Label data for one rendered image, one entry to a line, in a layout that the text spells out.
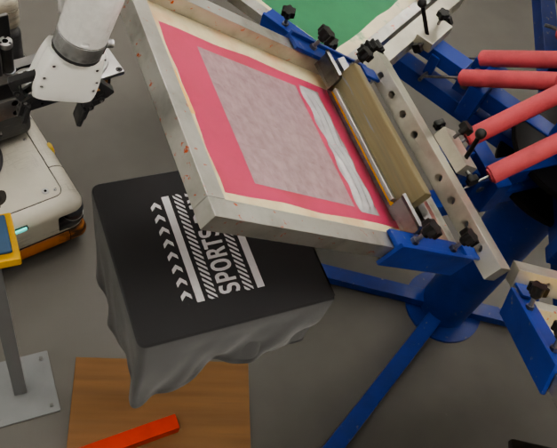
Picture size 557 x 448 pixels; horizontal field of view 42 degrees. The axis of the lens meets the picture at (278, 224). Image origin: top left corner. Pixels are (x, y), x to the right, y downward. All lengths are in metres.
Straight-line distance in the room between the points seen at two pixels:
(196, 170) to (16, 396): 1.61
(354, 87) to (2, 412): 1.57
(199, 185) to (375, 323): 1.86
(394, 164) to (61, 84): 0.75
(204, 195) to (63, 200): 1.56
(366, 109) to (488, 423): 1.57
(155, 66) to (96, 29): 0.20
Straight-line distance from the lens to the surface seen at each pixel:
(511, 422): 2.97
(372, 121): 1.67
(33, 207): 2.63
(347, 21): 2.41
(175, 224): 1.80
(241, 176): 1.28
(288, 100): 1.61
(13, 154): 2.76
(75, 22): 1.11
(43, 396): 2.61
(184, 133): 1.18
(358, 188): 1.58
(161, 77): 1.25
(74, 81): 1.19
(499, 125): 2.02
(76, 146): 3.13
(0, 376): 2.65
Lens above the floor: 2.46
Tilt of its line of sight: 55 degrees down
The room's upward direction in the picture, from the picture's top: 21 degrees clockwise
